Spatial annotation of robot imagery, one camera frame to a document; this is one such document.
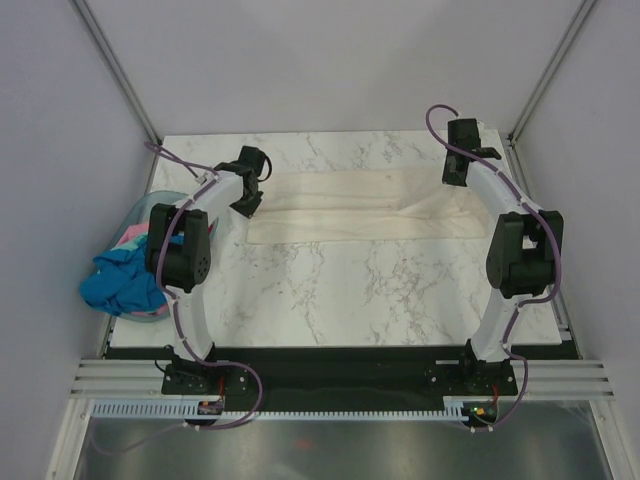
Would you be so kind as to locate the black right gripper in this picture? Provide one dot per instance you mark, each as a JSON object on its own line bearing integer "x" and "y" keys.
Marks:
{"x": 449, "y": 179}

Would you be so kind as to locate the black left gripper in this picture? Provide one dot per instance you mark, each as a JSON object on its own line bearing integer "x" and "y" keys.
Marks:
{"x": 251, "y": 208}

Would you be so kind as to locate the cream white t-shirt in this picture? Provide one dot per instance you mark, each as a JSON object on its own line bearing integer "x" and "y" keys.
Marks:
{"x": 366, "y": 205}

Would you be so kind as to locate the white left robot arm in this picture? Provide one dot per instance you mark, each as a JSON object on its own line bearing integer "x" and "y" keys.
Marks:
{"x": 213, "y": 195}

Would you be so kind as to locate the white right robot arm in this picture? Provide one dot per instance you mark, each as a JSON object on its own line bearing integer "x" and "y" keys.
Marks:
{"x": 523, "y": 260}

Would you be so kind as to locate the clear teal-rimmed plastic basket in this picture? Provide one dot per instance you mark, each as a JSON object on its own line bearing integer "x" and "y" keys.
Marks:
{"x": 135, "y": 210}

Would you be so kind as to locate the pink t-shirt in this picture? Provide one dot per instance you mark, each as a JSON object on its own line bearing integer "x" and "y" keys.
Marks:
{"x": 133, "y": 236}

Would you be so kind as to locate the blue t-shirt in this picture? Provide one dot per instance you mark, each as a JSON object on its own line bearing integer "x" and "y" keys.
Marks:
{"x": 121, "y": 284}

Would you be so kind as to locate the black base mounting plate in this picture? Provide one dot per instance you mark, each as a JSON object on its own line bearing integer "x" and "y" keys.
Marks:
{"x": 333, "y": 377}

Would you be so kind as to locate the right aluminium corner post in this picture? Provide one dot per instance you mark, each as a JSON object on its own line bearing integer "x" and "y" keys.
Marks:
{"x": 567, "y": 41}

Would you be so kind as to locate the aluminium corner post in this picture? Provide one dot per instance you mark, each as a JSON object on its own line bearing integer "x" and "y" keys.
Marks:
{"x": 108, "y": 55}
{"x": 567, "y": 41}

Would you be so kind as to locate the left aluminium corner post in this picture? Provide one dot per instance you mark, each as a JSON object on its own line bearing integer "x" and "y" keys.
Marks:
{"x": 108, "y": 55}

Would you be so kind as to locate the aluminium frame rail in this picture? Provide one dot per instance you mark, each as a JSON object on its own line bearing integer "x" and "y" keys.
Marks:
{"x": 547, "y": 380}

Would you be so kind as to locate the white slotted cable duct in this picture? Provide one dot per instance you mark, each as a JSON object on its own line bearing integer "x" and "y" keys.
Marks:
{"x": 198, "y": 410}

